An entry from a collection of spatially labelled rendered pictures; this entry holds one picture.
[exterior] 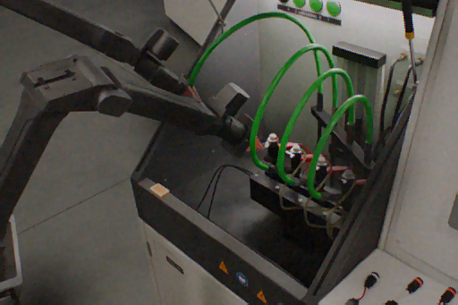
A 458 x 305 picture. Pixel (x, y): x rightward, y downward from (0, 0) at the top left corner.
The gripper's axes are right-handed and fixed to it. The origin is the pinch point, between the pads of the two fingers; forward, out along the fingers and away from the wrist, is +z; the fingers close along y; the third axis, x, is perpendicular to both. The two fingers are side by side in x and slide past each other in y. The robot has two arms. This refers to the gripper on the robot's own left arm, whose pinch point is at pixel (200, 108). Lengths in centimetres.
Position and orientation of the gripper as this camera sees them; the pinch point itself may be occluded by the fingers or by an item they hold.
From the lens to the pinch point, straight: 133.4
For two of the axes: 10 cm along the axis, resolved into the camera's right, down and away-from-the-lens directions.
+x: -6.4, 7.2, 2.7
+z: 7.7, 6.0, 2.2
